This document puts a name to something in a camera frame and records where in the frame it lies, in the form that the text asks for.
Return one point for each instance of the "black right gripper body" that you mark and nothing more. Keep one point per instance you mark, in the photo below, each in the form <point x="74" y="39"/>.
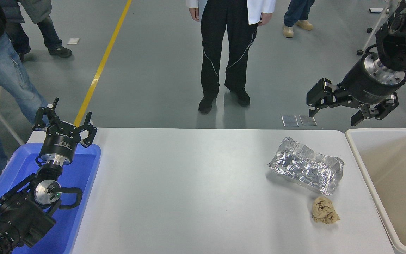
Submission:
<point x="361" y="88"/>

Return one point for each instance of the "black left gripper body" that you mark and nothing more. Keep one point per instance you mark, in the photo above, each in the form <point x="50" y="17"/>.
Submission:
<point x="60" y="143"/>

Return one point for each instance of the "foil tray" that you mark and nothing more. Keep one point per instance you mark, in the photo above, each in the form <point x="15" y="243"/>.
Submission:
<point x="305" y="167"/>

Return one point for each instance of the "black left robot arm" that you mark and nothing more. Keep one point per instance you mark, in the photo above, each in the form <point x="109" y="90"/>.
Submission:
<point x="19" y="215"/>

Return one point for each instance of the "metal floor plate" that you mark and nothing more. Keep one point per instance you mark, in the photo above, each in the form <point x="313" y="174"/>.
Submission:
<point x="290" y="120"/>
<point x="307" y="120"/>

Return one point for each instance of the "person's left hand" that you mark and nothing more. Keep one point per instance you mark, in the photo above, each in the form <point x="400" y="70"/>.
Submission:
<point x="265" y="18"/>

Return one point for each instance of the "person's right hand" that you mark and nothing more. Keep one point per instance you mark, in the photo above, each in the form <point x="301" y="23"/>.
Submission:
<point x="194" y="14"/>

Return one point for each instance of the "blue plastic tray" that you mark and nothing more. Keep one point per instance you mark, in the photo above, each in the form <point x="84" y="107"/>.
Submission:
<point x="79" y="176"/>

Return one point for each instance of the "white wheeled chair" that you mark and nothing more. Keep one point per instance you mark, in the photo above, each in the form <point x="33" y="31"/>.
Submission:
<point x="375" y="30"/>

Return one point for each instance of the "person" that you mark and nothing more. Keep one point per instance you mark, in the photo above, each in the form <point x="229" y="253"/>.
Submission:
<point x="48" y="35"/>
<point x="211" y="53"/>
<point x="2" y="70"/>
<point x="296" y="12"/>

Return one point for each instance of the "large pale bin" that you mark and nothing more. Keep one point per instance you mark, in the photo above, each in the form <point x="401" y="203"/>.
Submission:
<point x="397" y="183"/>

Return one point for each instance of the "white flat bar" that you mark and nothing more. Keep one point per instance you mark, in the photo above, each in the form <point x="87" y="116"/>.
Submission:
<point x="378" y="10"/>

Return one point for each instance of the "white paper scrap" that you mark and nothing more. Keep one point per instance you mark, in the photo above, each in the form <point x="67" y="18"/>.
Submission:
<point x="73" y="41"/>

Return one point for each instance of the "crumpled tan paper ball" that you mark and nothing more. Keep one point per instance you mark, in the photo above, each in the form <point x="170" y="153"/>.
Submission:
<point x="325" y="211"/>

